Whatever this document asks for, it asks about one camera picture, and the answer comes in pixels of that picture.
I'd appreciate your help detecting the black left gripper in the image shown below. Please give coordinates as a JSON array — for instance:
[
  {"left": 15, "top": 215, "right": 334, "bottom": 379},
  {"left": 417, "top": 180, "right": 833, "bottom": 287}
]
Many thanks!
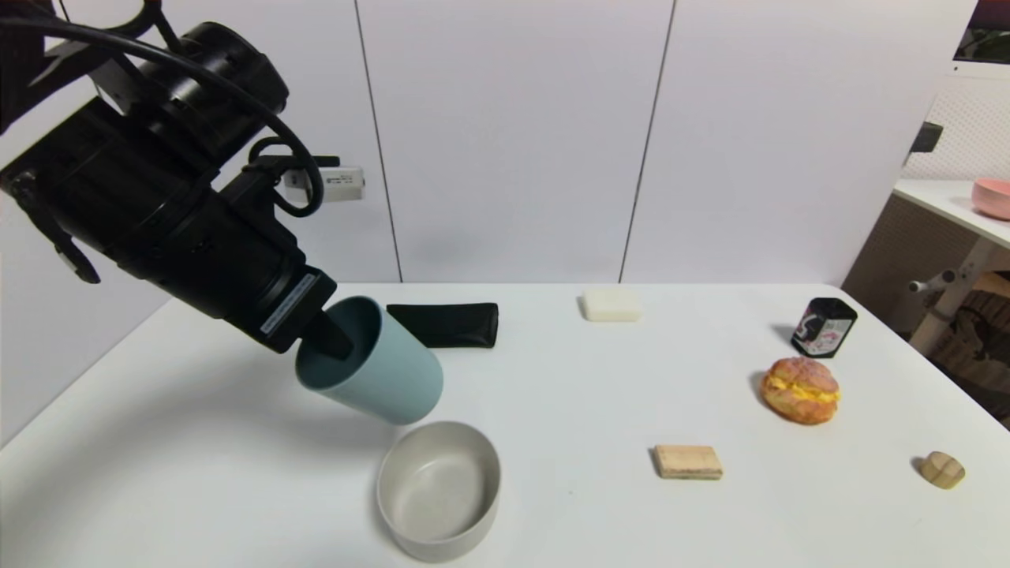
[{"left": 159, "top": 190, "right": 354, "bottom": 359}]

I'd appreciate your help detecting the light blue plastic cup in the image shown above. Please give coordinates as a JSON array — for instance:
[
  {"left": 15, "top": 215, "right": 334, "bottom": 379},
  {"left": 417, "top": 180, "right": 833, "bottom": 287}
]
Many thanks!
[{"left": 295, "top": 296, "right": 444, "bottom": 427}]

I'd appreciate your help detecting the beige round bowl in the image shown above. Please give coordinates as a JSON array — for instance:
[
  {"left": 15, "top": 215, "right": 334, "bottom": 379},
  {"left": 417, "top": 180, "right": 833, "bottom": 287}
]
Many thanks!
[{"left": 377, "top": 420, "right": 503, "bottom": 563}]

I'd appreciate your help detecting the pink bowl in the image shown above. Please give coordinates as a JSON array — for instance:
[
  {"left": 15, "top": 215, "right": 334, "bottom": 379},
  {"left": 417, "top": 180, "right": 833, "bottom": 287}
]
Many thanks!
[{"left": 971, "top": 178, "right": 1010, "bottom": 222}]

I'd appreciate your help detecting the black leather glasses case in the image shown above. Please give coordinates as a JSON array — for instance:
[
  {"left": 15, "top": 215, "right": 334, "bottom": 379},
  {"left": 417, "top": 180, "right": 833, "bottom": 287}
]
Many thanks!
[{"left": 387, "top": 303, "right": 499, "bottom": 349}]

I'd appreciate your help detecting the white soap bar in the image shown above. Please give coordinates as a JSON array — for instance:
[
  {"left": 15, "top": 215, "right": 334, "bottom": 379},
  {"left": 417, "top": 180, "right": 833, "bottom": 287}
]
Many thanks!
[{"left": 582, "top": 289, "right": 642, "bottom": 323}]

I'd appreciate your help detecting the rectangular wooden block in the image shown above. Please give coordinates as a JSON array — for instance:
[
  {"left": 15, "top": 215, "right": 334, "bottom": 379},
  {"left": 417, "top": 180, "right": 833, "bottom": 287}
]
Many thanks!
[{"left": 653, "top": 444, "right": 724, "bottom": 480}]

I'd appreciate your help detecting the cream puff bun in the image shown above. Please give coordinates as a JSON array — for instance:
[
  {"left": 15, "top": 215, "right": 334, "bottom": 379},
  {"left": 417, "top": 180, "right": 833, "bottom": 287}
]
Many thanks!
[{"left": 759, "top": 357, "right": 840, "bottom": 426}]

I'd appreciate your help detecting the black tin with pink print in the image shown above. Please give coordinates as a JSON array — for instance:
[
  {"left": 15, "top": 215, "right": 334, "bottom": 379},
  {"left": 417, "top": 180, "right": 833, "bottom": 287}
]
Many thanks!
[{"left": 790, "top": 297, "right": 858, "bottom": 360}]

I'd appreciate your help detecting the brown pegboard panel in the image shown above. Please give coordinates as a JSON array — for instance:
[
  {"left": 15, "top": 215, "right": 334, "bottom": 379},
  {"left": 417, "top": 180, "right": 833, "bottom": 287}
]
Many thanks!
[{"left": 840, "top": 196, "right": 979, "bottom": 332}]

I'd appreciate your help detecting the white side desk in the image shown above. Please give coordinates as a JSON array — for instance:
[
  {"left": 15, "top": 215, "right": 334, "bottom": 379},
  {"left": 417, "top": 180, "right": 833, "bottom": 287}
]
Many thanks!
[{"left": 892, "top": 180, "right": 1010, "bottom": 356}]

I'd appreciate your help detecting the round wooden block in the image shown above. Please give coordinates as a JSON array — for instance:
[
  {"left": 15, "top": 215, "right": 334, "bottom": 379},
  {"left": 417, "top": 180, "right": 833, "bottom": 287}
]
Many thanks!
[{"left": 919, "top": 450, "right": 967, "bottom": 490}]

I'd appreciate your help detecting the white pegboard panel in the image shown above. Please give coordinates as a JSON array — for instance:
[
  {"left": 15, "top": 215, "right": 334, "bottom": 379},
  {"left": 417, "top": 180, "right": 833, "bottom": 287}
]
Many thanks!
[{"left": 902, "top": 75, "right": 1010, "bottom": 183}]

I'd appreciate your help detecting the dark monitor screen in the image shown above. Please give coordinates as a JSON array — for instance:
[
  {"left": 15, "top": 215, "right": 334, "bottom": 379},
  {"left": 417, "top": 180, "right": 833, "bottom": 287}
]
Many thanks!
[{"left": 952, "top": 0, "right": 1010, "bottom": 65}]

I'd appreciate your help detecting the white cable plug tag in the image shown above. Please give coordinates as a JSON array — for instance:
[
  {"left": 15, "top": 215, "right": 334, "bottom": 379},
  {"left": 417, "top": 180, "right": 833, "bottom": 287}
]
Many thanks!
[{"left": 282, "top": 165, "right": 366, "bottom": 203}]

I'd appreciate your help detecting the white round knob handle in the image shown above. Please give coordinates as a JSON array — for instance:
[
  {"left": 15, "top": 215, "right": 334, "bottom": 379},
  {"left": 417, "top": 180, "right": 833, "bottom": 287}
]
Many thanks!
[{"left": 907, "top": 271, "right": 957, "bottom": 296}]

